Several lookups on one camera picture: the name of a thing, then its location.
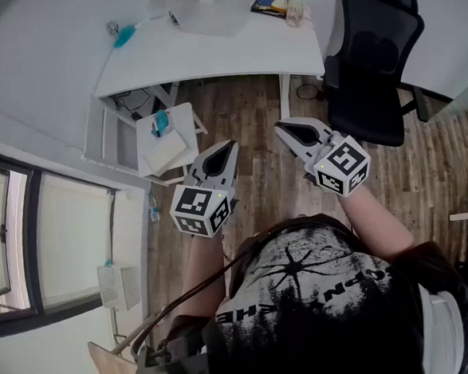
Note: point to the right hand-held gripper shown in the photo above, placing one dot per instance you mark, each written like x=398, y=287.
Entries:
x=342, y=162

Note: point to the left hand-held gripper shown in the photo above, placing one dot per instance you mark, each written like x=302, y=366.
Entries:
x=195, y=209

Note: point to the person's left forearm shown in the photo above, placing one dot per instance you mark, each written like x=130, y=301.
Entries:
x=204, y=272

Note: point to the person's right forearm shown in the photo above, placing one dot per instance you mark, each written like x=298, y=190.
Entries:
x=376, y=224

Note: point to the white perforated box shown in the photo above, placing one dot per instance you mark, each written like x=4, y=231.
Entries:
x=117, y=288

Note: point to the cream notebook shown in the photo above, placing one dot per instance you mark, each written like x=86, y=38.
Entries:
x=163, y=153

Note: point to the small white stool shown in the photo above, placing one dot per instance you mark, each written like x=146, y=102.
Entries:
x=181, y=118

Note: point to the black office chair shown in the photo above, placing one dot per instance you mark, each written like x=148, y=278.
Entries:
x=372, y=104

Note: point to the teal cleaning brush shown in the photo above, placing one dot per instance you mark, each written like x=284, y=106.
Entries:
x=161, y=119

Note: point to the clear water bottle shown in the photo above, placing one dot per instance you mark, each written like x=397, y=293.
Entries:
x=153, y=212

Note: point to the dark rectangular tray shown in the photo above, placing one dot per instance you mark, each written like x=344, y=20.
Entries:
x=261, y=10

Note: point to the yellow sponge block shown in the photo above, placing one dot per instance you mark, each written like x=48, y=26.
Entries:
x=279, y=5

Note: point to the blue patterned packet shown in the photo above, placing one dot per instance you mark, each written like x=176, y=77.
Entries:
x=263, y=2

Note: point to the teal fluffy duster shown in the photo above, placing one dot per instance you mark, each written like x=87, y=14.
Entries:
x=123, y=36

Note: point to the black printed t-shirt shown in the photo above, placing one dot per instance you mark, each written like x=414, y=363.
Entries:
x=307, y=317

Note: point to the black framed window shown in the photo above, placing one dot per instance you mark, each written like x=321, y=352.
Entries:
x=33, y=236

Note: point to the light wooden board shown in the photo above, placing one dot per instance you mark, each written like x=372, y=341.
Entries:
x=111, y=370

